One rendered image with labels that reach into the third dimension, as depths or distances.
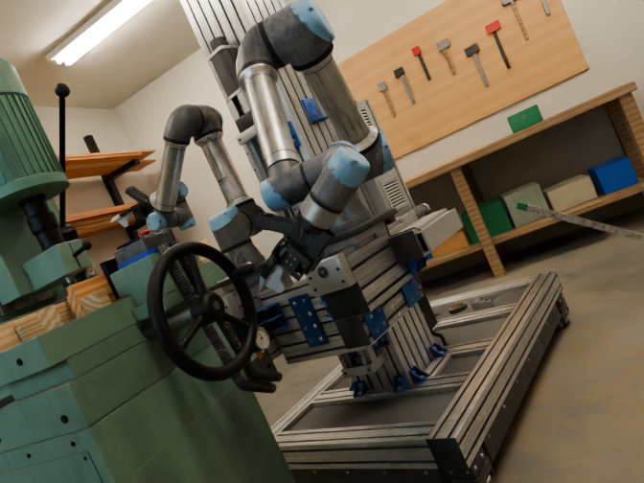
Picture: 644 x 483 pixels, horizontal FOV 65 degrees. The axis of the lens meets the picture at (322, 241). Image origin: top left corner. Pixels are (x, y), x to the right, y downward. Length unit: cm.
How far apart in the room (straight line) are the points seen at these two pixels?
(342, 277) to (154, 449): 60
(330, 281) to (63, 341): 67
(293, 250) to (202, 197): 405
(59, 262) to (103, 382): 32
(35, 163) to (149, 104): 407
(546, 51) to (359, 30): 141
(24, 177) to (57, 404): 49
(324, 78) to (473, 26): 293
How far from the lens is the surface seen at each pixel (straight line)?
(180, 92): 509
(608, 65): 416
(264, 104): 118
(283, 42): 126
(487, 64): 412
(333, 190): 94
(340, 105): 135
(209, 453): 123
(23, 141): 129
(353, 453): 165
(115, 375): 110
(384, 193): 190
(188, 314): 107
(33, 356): 106
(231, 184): 194
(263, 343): 134
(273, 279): 106
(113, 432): 109
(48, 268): 129
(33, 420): 117
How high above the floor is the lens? 89
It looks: 3 degrees down
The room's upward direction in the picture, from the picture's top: 24 degrees counter-clockwise
